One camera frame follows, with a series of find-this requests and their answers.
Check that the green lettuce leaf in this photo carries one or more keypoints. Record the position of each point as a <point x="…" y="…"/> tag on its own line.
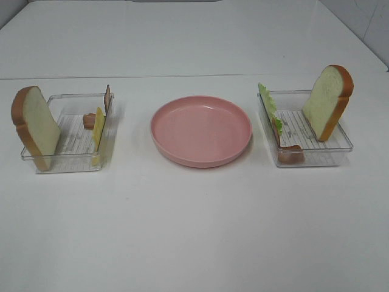
<point x="270" y="107"/>

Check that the bacon strip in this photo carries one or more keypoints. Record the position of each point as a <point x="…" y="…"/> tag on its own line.
<point x="290" y="155"/>
<point x="89" y="120"/>

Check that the bread slice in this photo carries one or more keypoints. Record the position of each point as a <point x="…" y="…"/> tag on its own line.
<point x="328" y="99"/>
<point x="35" y="125"/>

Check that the pink round plate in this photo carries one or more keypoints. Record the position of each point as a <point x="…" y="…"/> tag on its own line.
<point x="201" y="131"/>

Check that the right clear plastic tray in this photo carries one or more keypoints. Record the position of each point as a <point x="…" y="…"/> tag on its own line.
<point x="297" y="131"/>

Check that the clear plastic tray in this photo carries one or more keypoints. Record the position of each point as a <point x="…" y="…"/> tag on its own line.
<point x="75" y="151"/>
<point x="297" y="131"/>

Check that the yellow cheese slice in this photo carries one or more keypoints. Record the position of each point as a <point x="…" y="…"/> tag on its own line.
<point x="97" y="134"/>

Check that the left clear plastic tray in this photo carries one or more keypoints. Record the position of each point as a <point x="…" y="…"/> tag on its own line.
<point x="75" y="151"/>

